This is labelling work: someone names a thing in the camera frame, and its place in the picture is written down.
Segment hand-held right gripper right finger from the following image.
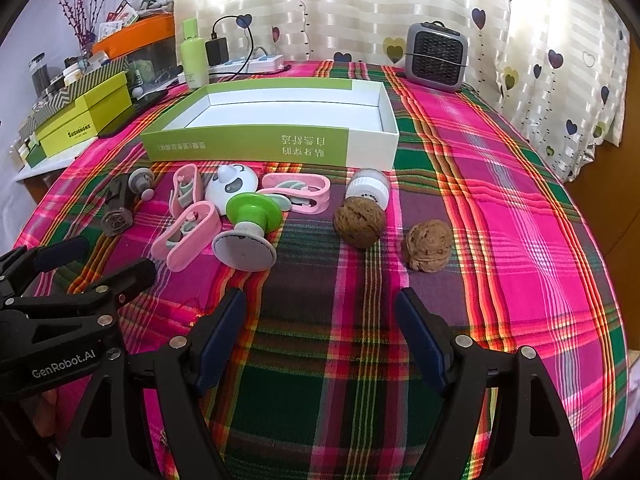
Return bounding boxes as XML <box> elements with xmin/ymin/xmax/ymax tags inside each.
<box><xmin>395</xmin><ymin>287</ymin><xmax>583</xmax><ymax>480</ymax></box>

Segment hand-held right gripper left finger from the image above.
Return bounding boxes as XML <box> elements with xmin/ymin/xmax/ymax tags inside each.
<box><xmin>57</xmin><ymin>287</ymin><xmax>248</xmax><ymax>480</ymax></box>

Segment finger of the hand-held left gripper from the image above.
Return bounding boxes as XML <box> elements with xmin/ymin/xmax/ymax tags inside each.
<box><xmin>0</xmin><ymin>236</ymin><xmax>91</xmax><ymax>291</ymax></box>
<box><xmin>0</xmin><ymin>259</ymin><xmax>157</xmax><ymax>331</ymax></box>

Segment black cylindrical device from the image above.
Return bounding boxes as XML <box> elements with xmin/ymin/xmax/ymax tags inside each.
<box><xmin>100</xmin><ymin>176</ymin><xmax>137</xmax><ymax>237</ymax></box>

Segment pink plastic clip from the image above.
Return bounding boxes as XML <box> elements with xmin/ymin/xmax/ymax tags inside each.
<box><xmin>257</xmin><ymin>172</ymin><xmax>332</xmax><ymax>216</ymax></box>
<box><xmin>170</xmin><ymin>162</ymin><xmax>205</xmax><ymax>211</ymax></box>
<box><xmin>151</xmin><ymin>200</ymin><xmax>223</xmax><ymax>268</ymax></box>

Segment green and white massager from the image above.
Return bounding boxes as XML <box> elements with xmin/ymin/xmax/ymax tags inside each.
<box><xmin>211</xmin><ymin>192</ymin><xmax>285</xmax><ymax>272</ymax></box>

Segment brown walnut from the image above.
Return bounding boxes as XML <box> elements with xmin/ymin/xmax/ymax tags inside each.
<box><xmin>333</xmin><ymin>197</ymin><xmax>387</xmax><ymax>250</ymax></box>
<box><xmin>401</xmin><ymin>221</ymin><xmax>451</xmax><ymax>273</ymax></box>

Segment grey round knob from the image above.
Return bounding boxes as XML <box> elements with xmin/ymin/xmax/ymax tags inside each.
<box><xmin>129</xmin><ymin>169</ymin><xmax>157</xmax><ymax>202</ymax></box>

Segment white cylindrical jar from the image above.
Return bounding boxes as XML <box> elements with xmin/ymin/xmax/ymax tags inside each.
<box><xmin>346</xmin><ymin>168</ymin><xmax>391</xmax><ymax>211</ymax></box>

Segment green and white shallow box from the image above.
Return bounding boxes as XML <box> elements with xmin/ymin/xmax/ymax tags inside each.
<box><xmin>140</xmin><ymin>79</ymin><xmax>401</xmax><ymax>168</ymax></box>

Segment white side table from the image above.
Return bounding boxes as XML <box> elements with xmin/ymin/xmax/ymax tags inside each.
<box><xmin>15</xmin><ymin>125</ymin><xmax>101</xmax><ymax>183</ymax></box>

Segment pink plaid tablecloth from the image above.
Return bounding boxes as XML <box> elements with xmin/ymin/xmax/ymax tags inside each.
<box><xmin>15</xmin><ymin>60</ymin><xmax>628</xmax><ymax>480</ymax></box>

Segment white panda toy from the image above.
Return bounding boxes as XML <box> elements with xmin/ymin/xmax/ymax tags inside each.
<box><xmin>205</xmin><ymin>162</ymin><xmax>261</xmax><ymax>208</ymax></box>

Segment lime green box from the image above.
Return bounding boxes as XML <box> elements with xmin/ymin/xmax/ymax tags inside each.
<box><xmin>35</xmin><ymin>71</ymin><xmax>135</xmax><ymax>158</ymax></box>

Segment black phone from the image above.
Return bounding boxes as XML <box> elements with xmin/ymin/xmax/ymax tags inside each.
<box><xmin>97</xmin><ymin>91</ymin><xmax>166</xmax><ymax>138</ymax></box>

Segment chevron striped box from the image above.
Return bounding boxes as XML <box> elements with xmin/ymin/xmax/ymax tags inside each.
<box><xmin>20</xmin><ymin>56</ymin><xmax>130</xmax><ymax>128</ymax></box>

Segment dark glass jar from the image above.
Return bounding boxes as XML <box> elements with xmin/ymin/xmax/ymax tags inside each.
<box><xmin>29</xmin><ymin>54</ymin><xmax>48</xmax><ymax>96</ymax></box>

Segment clear storage container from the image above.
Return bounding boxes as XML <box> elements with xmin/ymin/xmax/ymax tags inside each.
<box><xmin>127</xmin><ymin>42</ymin><xmax>183</xmax><ymax>81</ymax></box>

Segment light green bottle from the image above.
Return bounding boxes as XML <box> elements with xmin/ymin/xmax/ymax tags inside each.
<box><xmin>180</xmin><ymin>18</ymin><xmax>211</xmax><ymax>91</ymax></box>

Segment orange storage box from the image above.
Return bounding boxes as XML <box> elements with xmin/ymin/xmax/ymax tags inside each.
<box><xmin>92</xmin><ymin>12</ymin><xmax>176</xmax><ymax>61</ymax></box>

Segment black charger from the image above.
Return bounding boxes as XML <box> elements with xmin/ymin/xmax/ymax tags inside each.
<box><xmin>205</xmin><ymin>37</ymin><xmax>231</xmax><ymax>67</ymax></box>

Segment white power strip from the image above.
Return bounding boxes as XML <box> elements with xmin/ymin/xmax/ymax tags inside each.
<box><xmin>207</xmin><ymin>52</ymin><xmax>286</xmax><ymax>77</ymax></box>

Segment purple decorative branches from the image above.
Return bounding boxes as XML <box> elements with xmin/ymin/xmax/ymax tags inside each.
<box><xmin>52</xmin><ymin>0</ymin><xmax>108</xmax><ymax>56</ymax></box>

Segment pile of small packets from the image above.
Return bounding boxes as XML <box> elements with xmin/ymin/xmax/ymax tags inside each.
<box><xmin>97</xmin><ymin>2</ymin><xmax>138</xmax><ymax>36</ymax></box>

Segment grey small heater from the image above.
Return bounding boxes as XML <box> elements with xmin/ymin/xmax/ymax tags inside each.
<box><xmin>405</xmin><ymin>21</ymin><xmax>471</xmax><ymax>92</ymax></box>

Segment heart print curtain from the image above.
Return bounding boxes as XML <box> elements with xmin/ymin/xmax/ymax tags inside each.
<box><xmin>172</xmin><ymin>0</ymin><xmax>633</xmax><ymax>181</ymax></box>

